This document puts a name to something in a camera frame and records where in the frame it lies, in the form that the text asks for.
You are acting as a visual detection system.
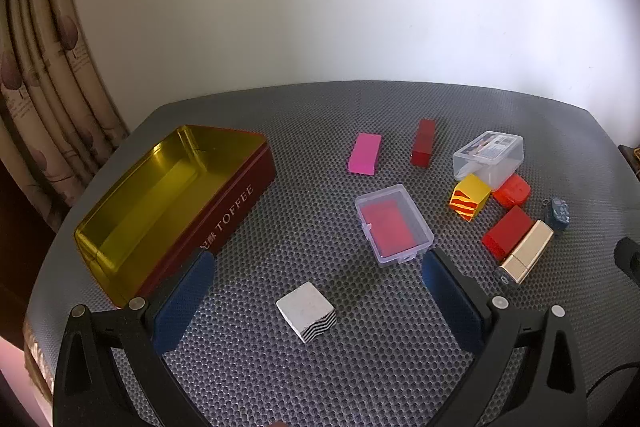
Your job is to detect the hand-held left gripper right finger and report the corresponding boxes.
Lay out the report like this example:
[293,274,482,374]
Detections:
[421,248,587,427]

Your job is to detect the dark red block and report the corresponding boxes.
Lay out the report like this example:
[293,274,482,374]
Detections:
[411,119,438,168]

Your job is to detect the black cable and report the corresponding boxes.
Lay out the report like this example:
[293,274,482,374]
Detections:
[586,361,640,403]

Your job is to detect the pink block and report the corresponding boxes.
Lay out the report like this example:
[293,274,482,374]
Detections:
[348,133,383,175]

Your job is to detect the gold lighter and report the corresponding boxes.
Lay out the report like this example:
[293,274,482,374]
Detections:
[496,220,555,288]

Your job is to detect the clear plastic box with card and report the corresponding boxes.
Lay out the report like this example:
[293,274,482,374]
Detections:
[452,132,525,188]

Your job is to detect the grey honeycomb mat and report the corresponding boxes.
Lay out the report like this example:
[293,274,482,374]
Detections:
[22,79,640,427]

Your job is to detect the bright red block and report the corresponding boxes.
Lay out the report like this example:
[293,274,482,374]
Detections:
[482,205,534,262]

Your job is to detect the yellow red striped block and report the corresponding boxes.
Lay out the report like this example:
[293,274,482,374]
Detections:
[449,173,492,224]

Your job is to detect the beige patterned curtain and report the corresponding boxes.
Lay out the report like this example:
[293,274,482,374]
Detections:
[0,0,132,238]

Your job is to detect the clear plastic box red insert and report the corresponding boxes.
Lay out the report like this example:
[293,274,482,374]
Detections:
[354,184,435,269]

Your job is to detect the white block black wavy stripes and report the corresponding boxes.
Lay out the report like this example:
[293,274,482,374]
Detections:
[276,281,337,344]

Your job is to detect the dark wooden furniture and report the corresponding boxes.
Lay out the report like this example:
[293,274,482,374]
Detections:
[619,144,640,182]

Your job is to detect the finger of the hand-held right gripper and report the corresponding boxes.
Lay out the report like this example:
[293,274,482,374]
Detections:
[614,237,640,282]

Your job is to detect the blue key fob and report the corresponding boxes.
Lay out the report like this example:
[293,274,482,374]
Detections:
[542,198,571,231]

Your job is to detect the orange-red small box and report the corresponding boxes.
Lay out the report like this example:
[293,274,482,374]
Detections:
[492,173,532,209]

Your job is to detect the beige shiny tablecloth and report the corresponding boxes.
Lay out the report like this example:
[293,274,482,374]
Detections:
[22,314,57,400]

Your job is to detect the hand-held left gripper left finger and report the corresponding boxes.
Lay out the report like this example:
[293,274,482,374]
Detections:
[52,251,217,427]

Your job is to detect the red tin box gold inside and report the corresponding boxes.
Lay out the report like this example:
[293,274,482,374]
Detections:
[74,124,277,309]

